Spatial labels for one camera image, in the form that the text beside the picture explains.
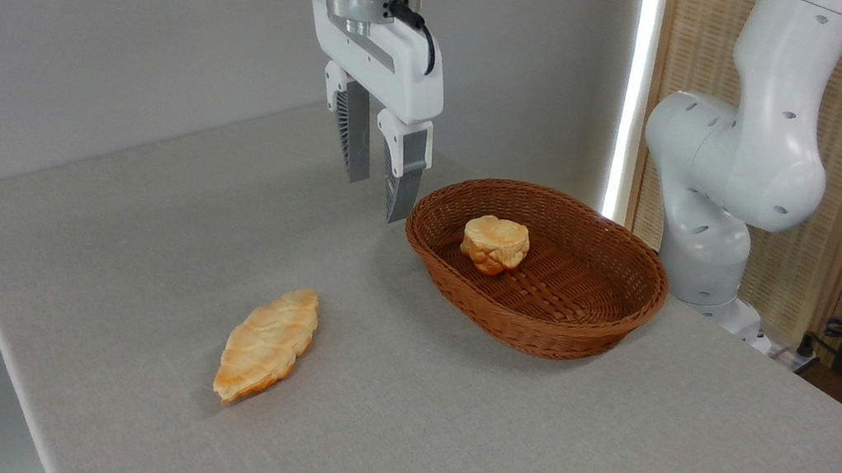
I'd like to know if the black plug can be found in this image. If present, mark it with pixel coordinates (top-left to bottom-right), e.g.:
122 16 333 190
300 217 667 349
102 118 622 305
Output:
793 329 821 362

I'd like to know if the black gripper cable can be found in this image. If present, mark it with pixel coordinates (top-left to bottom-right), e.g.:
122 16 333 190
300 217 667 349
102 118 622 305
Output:
377 0 445 78

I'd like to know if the brown wicker oval basket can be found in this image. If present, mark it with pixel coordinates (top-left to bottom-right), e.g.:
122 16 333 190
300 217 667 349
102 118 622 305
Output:
389 165 682 376

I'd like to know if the round bread roll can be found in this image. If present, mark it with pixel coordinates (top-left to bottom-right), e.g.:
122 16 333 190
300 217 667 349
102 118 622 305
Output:
456 210 535 282

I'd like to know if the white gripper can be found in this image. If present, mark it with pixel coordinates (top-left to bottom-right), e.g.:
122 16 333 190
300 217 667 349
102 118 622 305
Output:
278 0 460 230

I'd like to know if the long flat bread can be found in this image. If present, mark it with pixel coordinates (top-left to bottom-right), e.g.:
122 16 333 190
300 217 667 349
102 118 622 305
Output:
210 277 324 417

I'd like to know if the grey tablecloth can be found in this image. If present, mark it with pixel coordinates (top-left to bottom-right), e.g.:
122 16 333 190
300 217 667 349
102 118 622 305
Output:
0 57 842 473

